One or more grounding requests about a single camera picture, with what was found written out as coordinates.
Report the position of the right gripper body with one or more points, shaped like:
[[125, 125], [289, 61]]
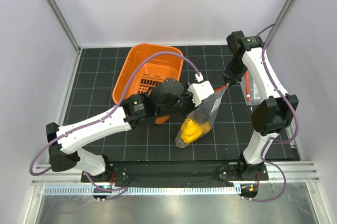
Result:
[[235, 70]]

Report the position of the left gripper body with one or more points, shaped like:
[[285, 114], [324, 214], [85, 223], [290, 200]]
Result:
[[184, 106]]

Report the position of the orange plastic basket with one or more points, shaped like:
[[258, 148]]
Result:
[[146, 65]]

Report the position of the dark toy mangosteen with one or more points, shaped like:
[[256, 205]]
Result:
[[201, 117]]

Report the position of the yellow toy pepper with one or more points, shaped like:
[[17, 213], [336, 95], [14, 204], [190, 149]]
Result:
[[190, 131]]

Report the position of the clear zip bag orange zipper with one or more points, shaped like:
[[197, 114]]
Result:
[[211, 106]]

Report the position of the orange toy fruit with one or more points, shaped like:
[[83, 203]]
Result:
[[206, 127]]

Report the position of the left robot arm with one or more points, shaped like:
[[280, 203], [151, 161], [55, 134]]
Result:
[[67, 152]]

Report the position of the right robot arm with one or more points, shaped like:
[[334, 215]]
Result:
[[276, 107]]

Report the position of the spare clear zip bag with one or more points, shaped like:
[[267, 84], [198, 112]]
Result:
[[249, 88]]

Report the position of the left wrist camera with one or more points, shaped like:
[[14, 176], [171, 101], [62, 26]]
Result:
[[200, 90]]

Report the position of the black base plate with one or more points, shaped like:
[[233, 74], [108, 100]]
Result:
[[184, 174]]

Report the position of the slotted cable duct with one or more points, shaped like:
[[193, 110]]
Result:
[[89, 190]]

